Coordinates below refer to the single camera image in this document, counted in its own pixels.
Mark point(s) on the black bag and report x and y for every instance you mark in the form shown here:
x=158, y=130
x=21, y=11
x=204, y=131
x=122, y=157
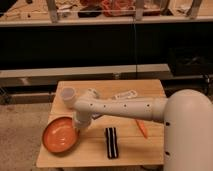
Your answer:
x=187, y=66

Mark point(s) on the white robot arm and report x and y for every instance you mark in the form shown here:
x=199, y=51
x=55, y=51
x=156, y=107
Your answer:
x=187, y=116

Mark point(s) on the blue sponge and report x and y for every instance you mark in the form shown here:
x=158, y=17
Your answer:
x=96, y=116

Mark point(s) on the black white striped cloth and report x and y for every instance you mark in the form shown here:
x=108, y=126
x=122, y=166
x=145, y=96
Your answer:
x=111, y=142

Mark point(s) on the red cloth on shelf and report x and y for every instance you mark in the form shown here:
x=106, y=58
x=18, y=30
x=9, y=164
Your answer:
x=115, y=8

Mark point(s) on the metal shelf rail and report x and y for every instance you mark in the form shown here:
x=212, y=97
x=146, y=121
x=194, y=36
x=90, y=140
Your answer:
x=51, y=76

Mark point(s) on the black object on shelf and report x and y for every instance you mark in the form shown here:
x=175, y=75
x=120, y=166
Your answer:
x=89, y=12

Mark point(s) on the white plastic bottle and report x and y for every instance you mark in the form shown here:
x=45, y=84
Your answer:
x=125, y=95

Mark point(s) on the orange ceramic bowl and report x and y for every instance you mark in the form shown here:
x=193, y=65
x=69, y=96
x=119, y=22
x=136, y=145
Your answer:
x=60, y=135

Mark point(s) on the orange carrot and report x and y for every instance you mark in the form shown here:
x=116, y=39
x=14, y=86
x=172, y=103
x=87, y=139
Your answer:
x=142, y=128

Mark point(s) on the translucent plastic cup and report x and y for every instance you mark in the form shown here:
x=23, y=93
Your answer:
x=68, y=96

